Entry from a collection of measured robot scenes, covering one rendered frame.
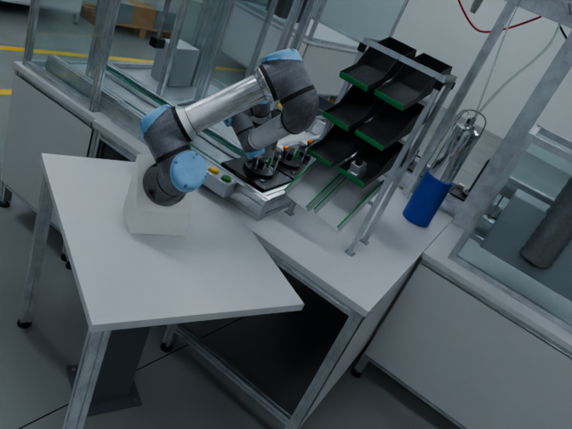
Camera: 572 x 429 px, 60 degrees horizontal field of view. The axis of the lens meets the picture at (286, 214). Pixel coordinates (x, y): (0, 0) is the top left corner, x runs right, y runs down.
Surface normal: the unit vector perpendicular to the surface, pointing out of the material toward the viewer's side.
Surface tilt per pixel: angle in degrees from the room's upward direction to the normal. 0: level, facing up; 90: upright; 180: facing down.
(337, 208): 45
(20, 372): 0
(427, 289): 90
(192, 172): 53
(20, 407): 0
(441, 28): 90
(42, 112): 90
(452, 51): 90
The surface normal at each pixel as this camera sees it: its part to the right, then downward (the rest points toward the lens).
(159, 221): 0.41, 0.57
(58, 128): -0.50, 0.23
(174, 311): 0.36, -0.82
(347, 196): -0.18, -0.48
